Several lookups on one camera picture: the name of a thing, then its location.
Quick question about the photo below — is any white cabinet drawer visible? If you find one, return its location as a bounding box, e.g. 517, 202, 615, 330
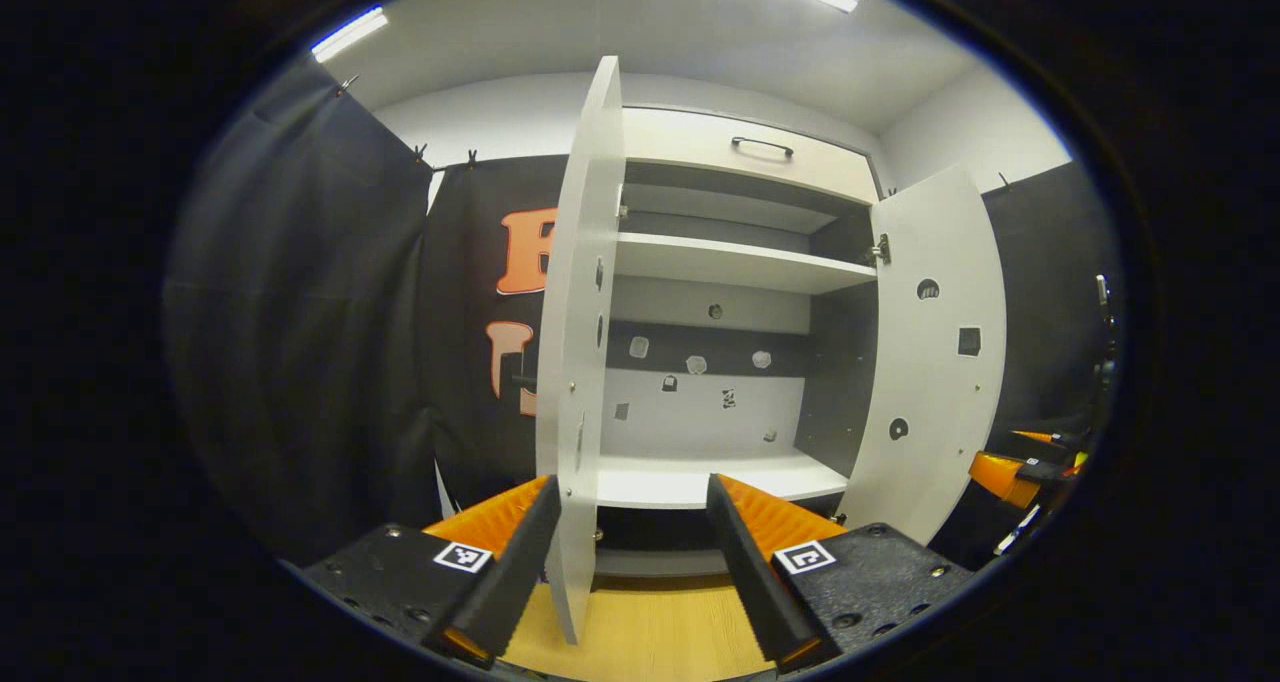
622, 107, 881, 205

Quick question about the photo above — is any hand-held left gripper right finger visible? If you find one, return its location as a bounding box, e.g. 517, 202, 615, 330
705, 472, 976, 673

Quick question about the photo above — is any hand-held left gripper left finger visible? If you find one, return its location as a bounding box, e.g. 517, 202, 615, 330
300, 474, 563, 666

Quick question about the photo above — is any small ceiling light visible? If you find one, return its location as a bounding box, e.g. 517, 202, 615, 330
310, 5, 389, 63

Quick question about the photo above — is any white cabinet door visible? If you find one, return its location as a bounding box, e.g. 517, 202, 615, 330
835, 165, 1008, 548
535, 55, 626, 646

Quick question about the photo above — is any white double-door shoe cabinet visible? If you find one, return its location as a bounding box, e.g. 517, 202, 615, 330
590, 105, 886, 578

